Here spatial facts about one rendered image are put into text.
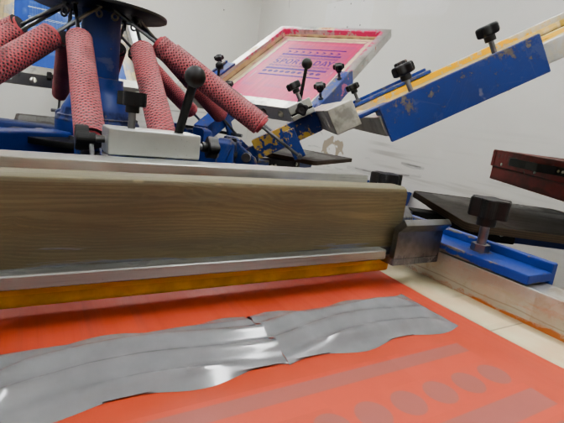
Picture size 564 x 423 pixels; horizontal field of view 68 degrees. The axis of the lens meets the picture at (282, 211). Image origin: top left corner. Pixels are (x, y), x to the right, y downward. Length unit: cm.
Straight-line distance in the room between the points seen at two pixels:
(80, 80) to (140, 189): 54
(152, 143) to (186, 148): 5
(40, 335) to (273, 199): 20
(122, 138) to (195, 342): 35
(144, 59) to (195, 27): 378
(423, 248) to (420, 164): 237
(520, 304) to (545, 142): 199
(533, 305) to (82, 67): 78
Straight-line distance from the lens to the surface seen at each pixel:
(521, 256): 51
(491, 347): 40
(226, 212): 36
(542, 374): 39
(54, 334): 33
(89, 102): 81
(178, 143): 62
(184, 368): 28
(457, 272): 51
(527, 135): 248
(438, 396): 31
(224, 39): 483
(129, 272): 33
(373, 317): 38
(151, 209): 34
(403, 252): 47
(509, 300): 48
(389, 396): 30
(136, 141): 60
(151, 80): 90
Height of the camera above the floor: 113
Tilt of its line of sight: 13 degrees down
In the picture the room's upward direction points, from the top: 8 degrees clockwise
